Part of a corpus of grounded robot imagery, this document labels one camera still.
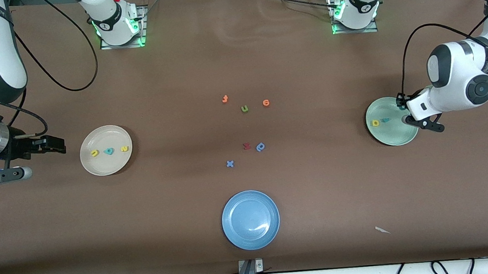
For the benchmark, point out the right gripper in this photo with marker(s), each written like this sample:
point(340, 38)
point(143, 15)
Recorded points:
point(19, 146)

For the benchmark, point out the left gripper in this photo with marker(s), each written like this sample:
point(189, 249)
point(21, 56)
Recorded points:
point(401, 98)

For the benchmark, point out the teal letter r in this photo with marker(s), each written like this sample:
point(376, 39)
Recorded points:
point(385, 120)

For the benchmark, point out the yellow letter d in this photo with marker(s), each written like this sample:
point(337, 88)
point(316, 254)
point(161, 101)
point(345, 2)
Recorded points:
point(375, 123)

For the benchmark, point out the yellow letter u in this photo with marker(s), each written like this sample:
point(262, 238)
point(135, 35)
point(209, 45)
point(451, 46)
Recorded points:
point(94, 153)

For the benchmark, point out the teal letter b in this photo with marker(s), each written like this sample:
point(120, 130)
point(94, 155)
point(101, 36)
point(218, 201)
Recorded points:
point(109, 151)

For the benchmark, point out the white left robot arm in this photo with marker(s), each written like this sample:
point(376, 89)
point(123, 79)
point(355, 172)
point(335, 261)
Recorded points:
point(459, 78)

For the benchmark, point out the green round plate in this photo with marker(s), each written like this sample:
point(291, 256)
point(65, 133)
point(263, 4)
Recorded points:
point(389, 134)

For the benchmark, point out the beige round plate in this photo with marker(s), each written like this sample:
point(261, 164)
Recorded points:
point(107, 164)

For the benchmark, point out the white paper scrap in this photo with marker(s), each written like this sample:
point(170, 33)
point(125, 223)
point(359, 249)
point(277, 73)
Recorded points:
point(382, 230)

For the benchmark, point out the orange letter o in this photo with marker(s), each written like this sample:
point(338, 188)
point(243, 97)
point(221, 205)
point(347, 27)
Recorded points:
point(266, 103)

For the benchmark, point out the blue letter p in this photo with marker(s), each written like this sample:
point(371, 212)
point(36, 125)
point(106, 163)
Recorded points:
point(260, 146)

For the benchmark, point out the red letter m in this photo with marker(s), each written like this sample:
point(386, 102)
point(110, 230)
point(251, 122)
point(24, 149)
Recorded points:
point(246, 146)

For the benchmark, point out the brown table cover sheet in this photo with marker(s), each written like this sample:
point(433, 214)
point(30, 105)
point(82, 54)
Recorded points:
point(238, 67)

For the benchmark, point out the blue letter x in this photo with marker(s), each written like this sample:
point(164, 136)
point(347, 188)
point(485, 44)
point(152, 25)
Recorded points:
point(230, 164)

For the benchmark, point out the orange letter f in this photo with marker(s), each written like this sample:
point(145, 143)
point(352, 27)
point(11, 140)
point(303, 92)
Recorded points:
point(225, 99)

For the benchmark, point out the blue round plate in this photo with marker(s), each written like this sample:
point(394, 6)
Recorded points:
point(250, 220)

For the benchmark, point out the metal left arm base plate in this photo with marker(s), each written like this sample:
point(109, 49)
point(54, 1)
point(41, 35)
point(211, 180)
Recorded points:
point(356, 31)

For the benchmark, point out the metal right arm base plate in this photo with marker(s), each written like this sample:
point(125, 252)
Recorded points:
point(123, 46)

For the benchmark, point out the metal table bracket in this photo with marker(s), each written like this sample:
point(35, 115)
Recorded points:
point(258, 265)

